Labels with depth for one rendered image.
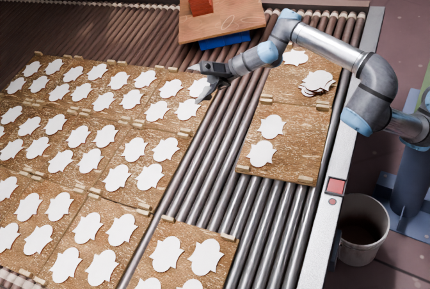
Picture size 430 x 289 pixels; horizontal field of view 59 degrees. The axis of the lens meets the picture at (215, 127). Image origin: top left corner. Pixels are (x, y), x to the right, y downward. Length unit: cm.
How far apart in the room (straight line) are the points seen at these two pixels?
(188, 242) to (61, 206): 65
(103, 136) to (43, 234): 54
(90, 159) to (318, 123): 111
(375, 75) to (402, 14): 269
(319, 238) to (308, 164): 32
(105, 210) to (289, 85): 105
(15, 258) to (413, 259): 205
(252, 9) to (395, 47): 164
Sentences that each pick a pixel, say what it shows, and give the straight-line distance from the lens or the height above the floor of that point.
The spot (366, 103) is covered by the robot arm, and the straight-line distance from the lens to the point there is 127.
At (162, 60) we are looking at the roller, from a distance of 232.
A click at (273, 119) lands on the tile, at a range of 178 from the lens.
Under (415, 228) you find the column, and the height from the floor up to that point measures 1.
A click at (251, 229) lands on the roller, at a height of 92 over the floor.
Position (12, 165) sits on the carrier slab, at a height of 94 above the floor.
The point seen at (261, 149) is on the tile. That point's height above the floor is 95.
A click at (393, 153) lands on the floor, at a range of 284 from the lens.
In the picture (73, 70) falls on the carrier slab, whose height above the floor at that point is 95.
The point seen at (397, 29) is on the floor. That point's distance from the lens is 377.
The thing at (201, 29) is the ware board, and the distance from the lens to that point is 224.
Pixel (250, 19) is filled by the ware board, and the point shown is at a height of 104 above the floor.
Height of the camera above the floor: 231
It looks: 49 degrees down
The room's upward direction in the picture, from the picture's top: 19 degrees counter-clockwise
